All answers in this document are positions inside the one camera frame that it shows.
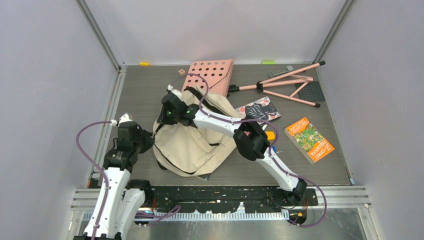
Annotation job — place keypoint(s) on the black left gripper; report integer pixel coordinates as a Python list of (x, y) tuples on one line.
[(149, 142)]

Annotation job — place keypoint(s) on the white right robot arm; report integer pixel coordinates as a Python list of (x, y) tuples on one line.
[(250, 139)]

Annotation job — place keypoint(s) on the pink folding tripod stand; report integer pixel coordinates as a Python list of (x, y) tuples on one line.
[(289, 78)]

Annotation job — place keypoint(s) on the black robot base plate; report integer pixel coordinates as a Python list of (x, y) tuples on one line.
[(226, 199)]

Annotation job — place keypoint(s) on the yellow block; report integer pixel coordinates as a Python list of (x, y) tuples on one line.
[(144, 64)]

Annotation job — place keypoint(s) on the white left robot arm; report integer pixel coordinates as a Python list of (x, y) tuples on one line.
[(120, 197)]

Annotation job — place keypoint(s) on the orange yellow eraser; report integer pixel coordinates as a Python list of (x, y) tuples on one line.
[(270, 135)]

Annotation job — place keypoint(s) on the orange treehouse book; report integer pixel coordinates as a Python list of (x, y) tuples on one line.
[(312, 144)]

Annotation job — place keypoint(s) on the grey lego strip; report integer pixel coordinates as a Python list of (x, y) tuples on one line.
[(273, 74)]

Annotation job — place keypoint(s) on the black moon and sixpence book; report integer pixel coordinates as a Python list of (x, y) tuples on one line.
[(204, 177)]

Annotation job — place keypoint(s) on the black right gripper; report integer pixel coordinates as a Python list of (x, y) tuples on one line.
[(163, 119)]

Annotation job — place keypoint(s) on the beige canvas backpack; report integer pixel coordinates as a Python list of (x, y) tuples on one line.
[(188, 151)]

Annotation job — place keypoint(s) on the pink perforated music stand tray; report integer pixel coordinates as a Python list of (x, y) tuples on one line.
[(217, 74)]

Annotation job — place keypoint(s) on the dark grey lego baseplate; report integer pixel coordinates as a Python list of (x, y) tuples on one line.
[(312, 92)]

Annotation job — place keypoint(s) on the floral little women book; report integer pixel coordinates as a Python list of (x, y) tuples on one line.
[(262, 108)]

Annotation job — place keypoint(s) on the green block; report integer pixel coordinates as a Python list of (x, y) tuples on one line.
[(267, 62)]

